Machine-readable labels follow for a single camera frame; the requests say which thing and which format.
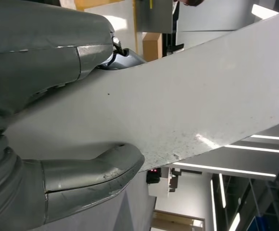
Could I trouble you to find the brown cardboard box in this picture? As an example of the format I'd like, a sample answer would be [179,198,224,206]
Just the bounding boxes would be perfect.
[142,32,164,62]

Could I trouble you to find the black device with red lights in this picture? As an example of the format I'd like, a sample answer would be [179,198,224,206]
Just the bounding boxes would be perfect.
[146,168,161,185]

